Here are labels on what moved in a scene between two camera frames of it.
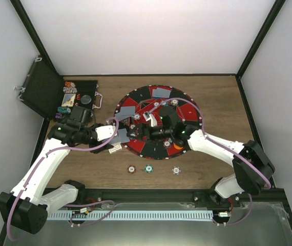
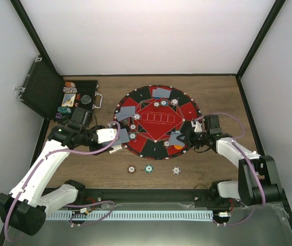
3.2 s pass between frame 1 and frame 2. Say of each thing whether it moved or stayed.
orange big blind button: stayed
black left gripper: stayed
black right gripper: moved
